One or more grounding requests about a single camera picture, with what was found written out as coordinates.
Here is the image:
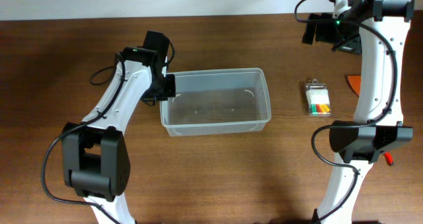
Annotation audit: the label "clear case of coloured bits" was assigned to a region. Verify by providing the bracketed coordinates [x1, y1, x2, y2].
[305, 79, 331, 116]

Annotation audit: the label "clear plastic storage container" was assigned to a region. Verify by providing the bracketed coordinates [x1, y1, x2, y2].
[160, 68, 272, 137]

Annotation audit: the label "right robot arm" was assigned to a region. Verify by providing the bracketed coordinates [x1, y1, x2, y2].
[302, 0, 414, 223]

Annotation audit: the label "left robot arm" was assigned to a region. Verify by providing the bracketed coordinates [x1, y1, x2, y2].
[60, 31, 176, 223]

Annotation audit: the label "orange scraper with wooden handle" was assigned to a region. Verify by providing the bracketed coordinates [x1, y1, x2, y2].
[346, 75, 361, 96]

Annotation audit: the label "red handled pliers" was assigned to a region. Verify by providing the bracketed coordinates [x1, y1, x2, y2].
[384, 152, 394, 167]

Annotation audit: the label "right black cable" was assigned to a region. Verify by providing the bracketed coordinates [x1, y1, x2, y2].
[292, 0, 399, 224]

